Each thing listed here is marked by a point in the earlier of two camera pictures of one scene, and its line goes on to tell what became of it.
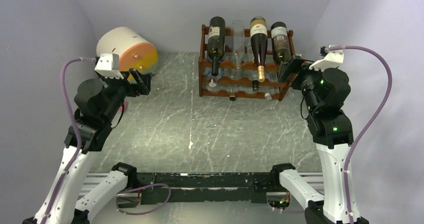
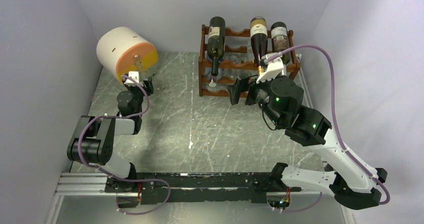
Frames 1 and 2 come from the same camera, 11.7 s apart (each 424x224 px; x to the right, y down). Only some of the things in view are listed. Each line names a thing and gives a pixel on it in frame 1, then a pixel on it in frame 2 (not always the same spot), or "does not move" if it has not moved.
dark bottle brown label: [280, 46] does not move
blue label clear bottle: [213, 79] does not move
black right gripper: [295, 61] to [235, 89]
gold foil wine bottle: [259, 33] does not move
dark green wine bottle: [216, 42] does not move
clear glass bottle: [238, 41] to [143, 72]
